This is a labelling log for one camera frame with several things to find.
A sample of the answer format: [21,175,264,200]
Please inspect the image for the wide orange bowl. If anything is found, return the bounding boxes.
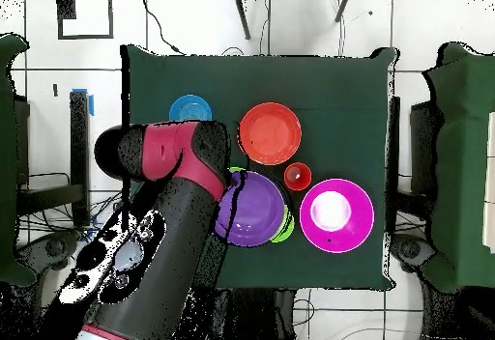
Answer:
[238,101,303,166]

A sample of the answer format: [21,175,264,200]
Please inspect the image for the large pink bowl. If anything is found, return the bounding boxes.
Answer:
[299,178,375,255]

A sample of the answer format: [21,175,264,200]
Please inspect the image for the small green bowl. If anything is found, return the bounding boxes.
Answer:
[270,204,296,244]

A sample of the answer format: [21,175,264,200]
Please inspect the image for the orange cup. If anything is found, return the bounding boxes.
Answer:
[283,161,313,192]

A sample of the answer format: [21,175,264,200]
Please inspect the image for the green cloth side table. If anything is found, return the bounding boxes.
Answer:
[421,42,495,295]
[0,33,38,288]

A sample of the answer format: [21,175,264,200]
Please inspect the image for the black floor cable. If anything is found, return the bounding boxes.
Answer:
[139,0,186,55]

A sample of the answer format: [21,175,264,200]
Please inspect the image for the black camera tripod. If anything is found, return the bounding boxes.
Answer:
[235,0,352,41]

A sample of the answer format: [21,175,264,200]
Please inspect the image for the small blue bowl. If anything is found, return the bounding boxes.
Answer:
[168,94,213,123]

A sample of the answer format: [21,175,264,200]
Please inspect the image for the wide purple bowl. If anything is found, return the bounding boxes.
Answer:
[214,170,289,247]

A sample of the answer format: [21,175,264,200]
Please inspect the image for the dark green tablecloth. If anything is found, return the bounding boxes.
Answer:
[120,43,397,292]

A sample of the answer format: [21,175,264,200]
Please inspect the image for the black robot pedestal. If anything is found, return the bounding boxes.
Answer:
[185,288,299,340]

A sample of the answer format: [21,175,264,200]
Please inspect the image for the black post with blue tape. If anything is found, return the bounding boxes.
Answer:
[69,88,95,228]

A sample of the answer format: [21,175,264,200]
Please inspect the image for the white box stack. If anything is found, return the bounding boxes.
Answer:
[481,110,495,255]

